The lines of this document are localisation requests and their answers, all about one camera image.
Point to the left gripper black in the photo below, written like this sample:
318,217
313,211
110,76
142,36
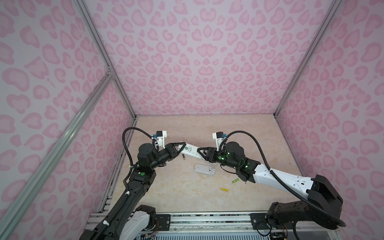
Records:
171,151

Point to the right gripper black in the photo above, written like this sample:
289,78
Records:
211,154

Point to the white remote control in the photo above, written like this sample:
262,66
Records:
192,151
205,170

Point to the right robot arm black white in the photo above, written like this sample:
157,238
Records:
318,201

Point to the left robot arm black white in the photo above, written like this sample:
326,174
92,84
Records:
125,221

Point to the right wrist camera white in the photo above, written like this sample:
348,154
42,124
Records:
218,138

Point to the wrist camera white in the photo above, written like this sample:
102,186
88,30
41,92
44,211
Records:
218,138
159,139

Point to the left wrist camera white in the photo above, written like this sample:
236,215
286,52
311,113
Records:
159,139

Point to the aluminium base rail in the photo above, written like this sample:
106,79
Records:
233,226

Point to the aluminium right corner post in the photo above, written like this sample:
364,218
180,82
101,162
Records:
315,42

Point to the aluminium corner post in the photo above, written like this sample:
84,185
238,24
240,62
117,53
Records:
315,42
91,26

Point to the aluminium left corner post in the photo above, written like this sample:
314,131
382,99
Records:
91,26

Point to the aluminium diagonal frame bar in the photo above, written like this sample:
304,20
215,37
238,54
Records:
21,204

